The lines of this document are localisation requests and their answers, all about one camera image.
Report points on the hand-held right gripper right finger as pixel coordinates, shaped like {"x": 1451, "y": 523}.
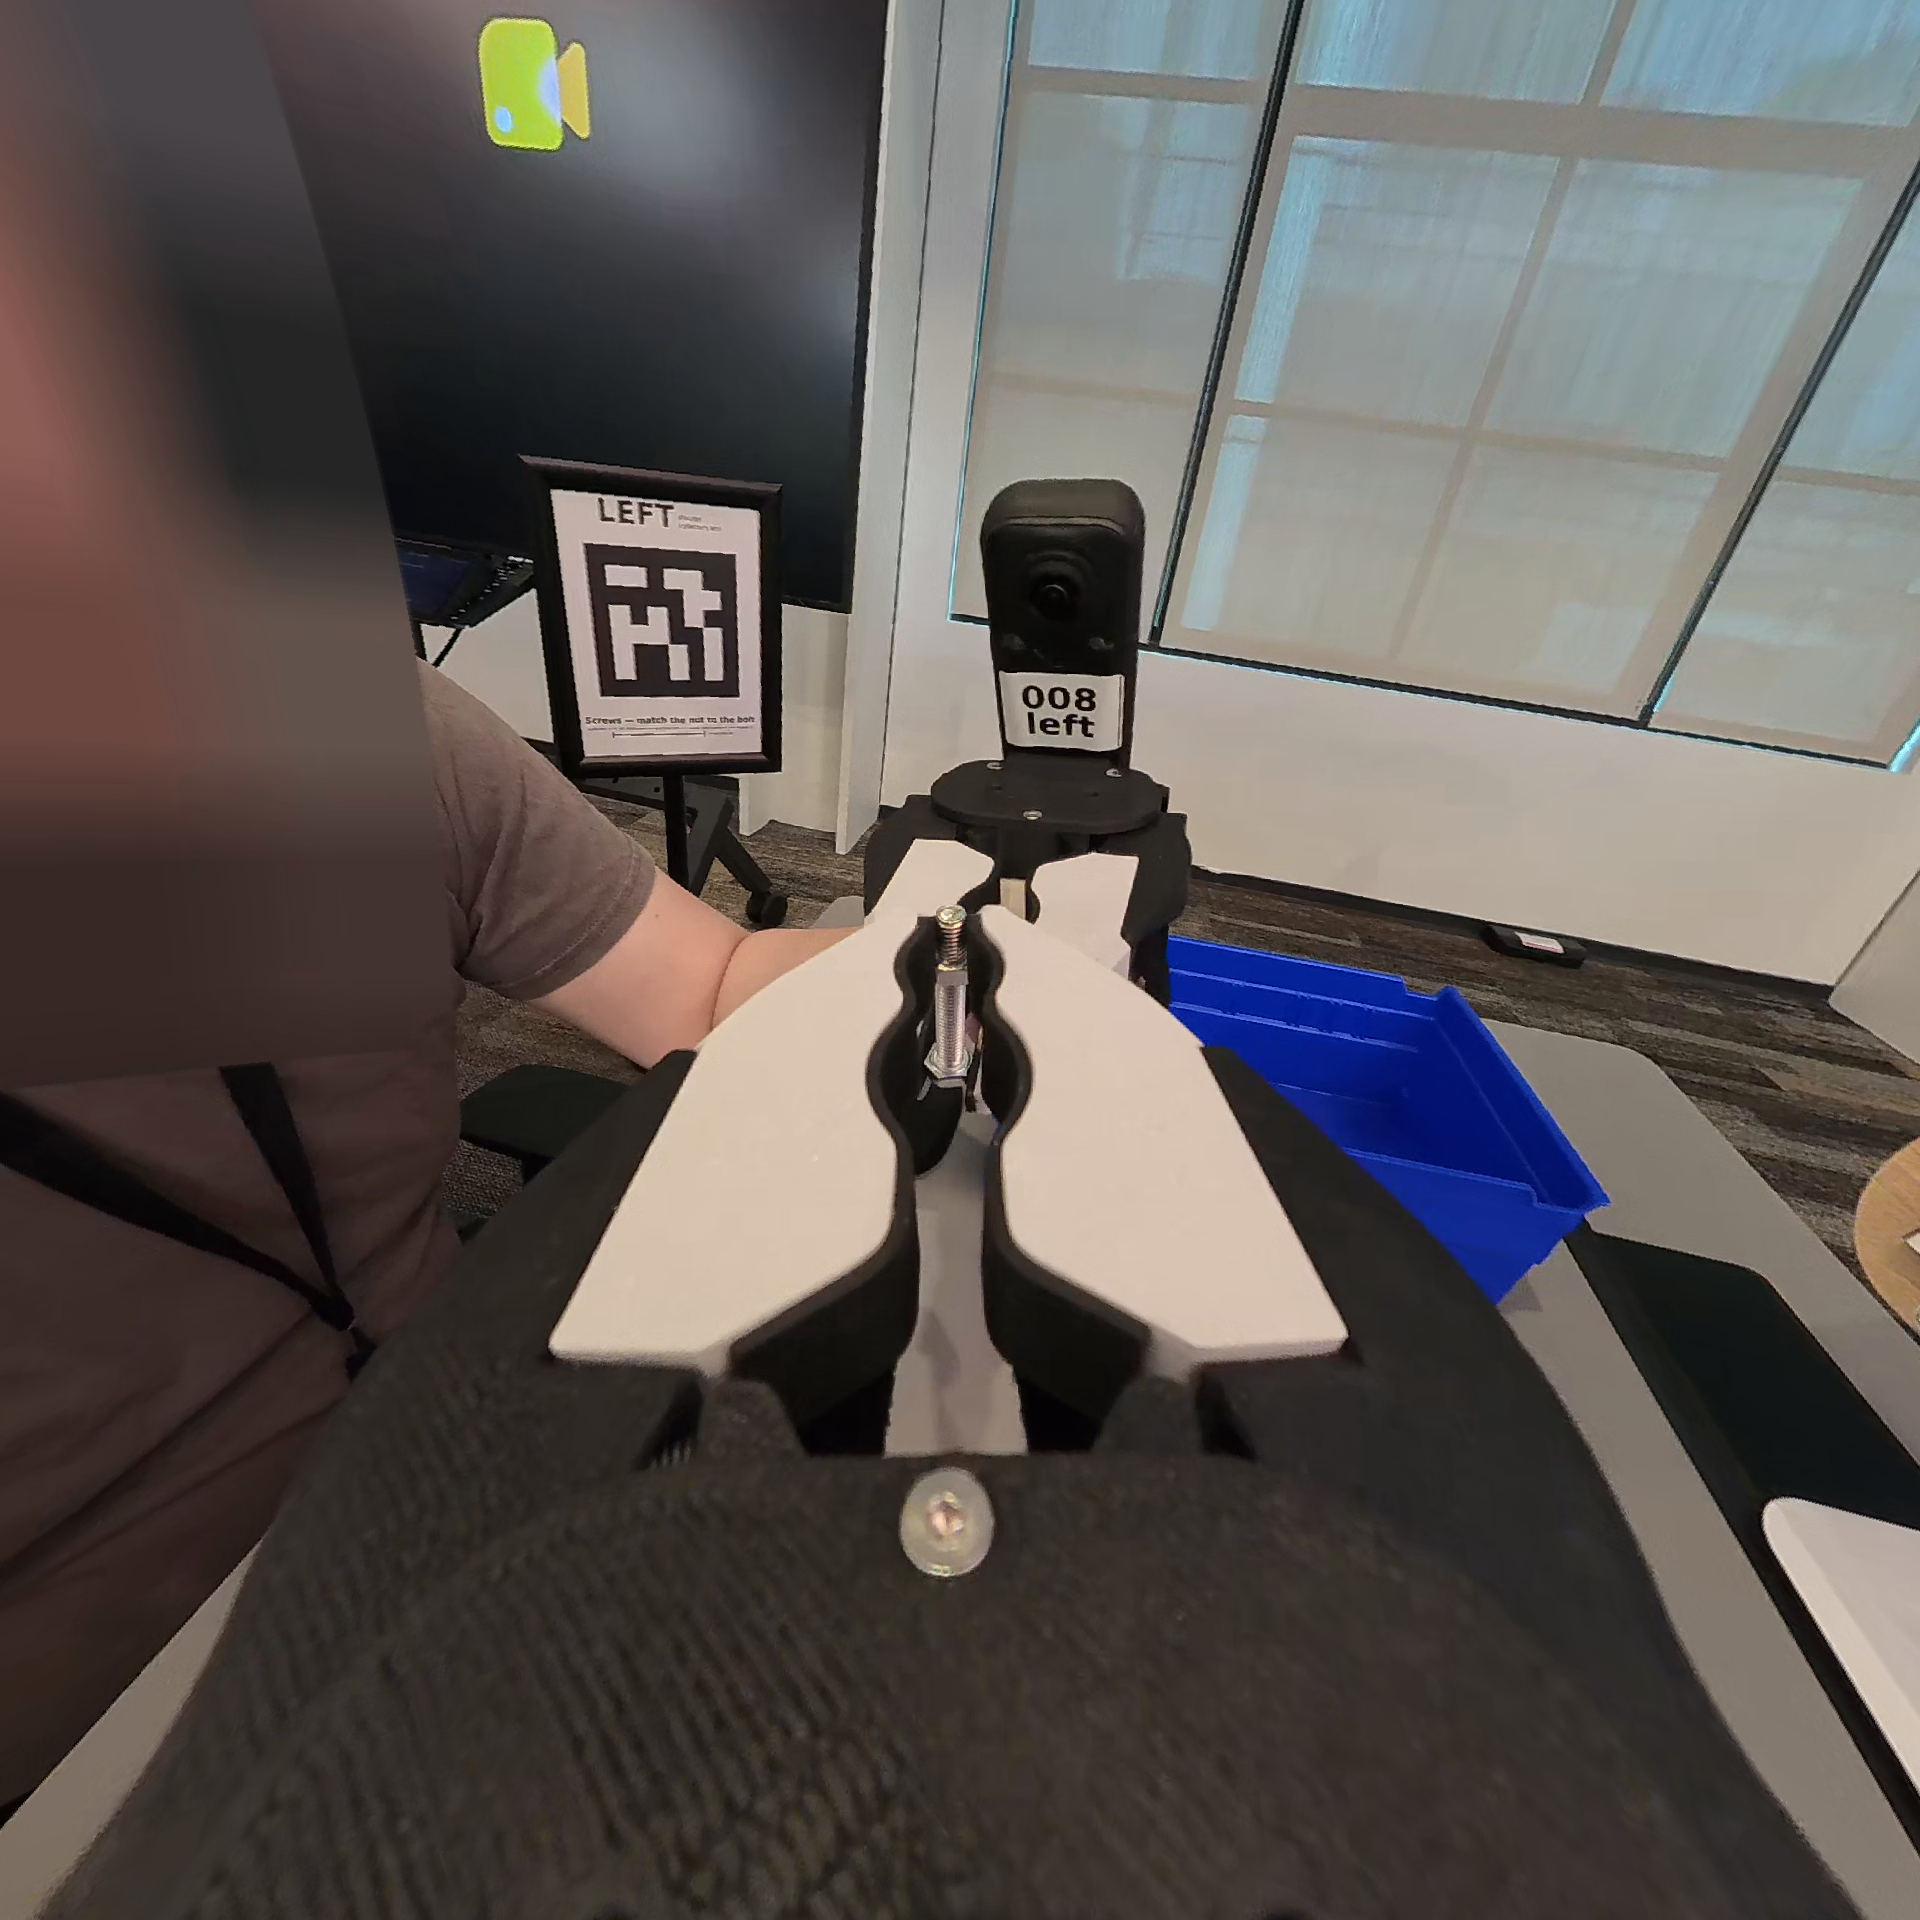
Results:
{"x": 1156, "y": 1183}

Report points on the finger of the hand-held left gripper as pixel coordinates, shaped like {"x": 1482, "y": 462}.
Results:
{"x": 930, "y": 878}
{"x": 1096, "y": 898}

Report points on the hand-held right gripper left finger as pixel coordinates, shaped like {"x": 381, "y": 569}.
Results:
{"x": 748, "y": 1183}

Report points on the medium silver bolt with nut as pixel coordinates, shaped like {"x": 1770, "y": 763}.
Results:
{"x": 953, "y": 1007}

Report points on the blue plastic bin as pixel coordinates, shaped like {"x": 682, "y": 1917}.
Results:
{"x": 1351, "y": 1080}

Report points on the person's left forearm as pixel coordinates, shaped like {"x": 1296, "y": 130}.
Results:
{"x": 658, "y": 974}

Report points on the black wheeled sign stand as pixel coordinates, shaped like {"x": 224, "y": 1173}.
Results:
{"x": 721, "y": 856}

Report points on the framed black-white tag sign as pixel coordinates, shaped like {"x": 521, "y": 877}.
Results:
{"x": 658, "y": 617}

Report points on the large gridded window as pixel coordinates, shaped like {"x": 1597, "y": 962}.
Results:
{"x": 1424, "y": 376}

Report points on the small black floor device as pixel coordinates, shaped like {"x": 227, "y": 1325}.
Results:
{"x": 1533, "y": 945}

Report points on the black laptop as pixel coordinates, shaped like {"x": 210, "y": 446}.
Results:
{"x": 450, "y": 576}

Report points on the black desk mat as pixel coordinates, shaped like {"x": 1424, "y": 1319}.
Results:
{"x": 1727, "y": 1351}

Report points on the round wooden side table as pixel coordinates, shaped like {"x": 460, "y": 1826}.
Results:
{"x": 1888, "y": 1216}

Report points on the white moulded tray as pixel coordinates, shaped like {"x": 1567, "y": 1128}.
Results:
{"x": 1854, "y": 1620}

